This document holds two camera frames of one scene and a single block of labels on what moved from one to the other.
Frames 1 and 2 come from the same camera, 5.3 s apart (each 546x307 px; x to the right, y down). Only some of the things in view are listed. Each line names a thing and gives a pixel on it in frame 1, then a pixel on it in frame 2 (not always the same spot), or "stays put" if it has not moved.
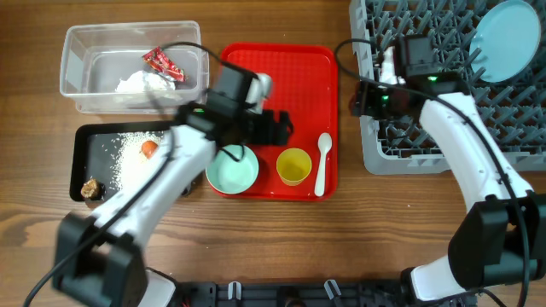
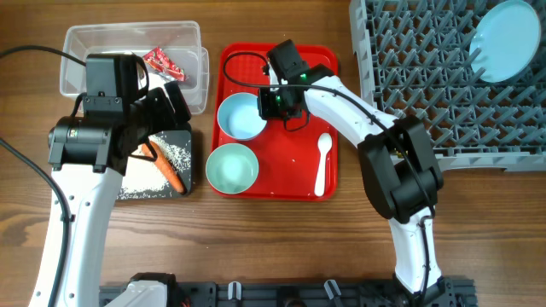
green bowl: x=229 y=176 stays put
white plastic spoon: x=324 y=144 stays put
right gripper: x=362 y=100 -> x=264 y=104
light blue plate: x=508 y=36 stays put
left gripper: x=273 y=128 -> x=164 y=117
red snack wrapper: x=161 y=62 stays put
